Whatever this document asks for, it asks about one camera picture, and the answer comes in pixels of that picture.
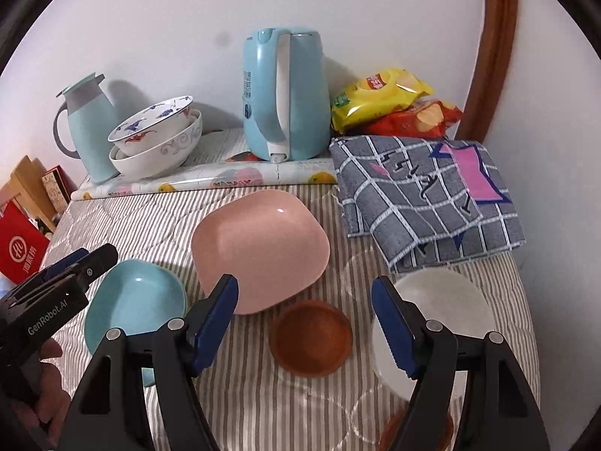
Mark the teal thermos jug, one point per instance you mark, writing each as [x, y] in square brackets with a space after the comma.
[91, 116]

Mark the left hand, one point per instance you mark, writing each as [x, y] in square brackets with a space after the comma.
[51, 408]

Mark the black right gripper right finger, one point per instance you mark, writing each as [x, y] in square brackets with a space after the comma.
[432, 345]

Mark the grey checked folded cloth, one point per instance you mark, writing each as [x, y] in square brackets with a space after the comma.
[424, 203]

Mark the brown wooden door frame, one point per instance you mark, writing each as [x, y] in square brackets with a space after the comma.
[491, 68]

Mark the red box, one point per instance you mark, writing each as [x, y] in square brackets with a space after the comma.
[22, 246]

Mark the striped quilted table cover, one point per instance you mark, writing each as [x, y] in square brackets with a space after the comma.
[250, 402]

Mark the blue patterned porcelain bowl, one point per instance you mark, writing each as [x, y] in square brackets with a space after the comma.
[152, 126]

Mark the fruit print rolled mat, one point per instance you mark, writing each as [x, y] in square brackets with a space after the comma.
[243, 174]

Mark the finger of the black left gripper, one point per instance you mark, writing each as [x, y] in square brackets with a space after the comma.
[92, 266]
[63, 264]

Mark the light blue square plate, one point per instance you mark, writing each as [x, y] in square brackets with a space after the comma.
[137, 297]

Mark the yellow chips bag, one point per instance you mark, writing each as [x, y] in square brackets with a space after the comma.
[387, 91]

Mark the brown round saucer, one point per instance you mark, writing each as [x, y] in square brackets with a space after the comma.
[311, 339]

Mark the light blue electric kettle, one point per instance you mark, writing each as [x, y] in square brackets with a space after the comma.
[286, 107]

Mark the white porcelain bowl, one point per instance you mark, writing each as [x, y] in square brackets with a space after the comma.
[161, 158]

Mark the red chips bag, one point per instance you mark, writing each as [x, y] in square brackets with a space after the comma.
[426, 120]

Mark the pink square plate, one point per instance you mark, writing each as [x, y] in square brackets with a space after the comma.
[269, 241]

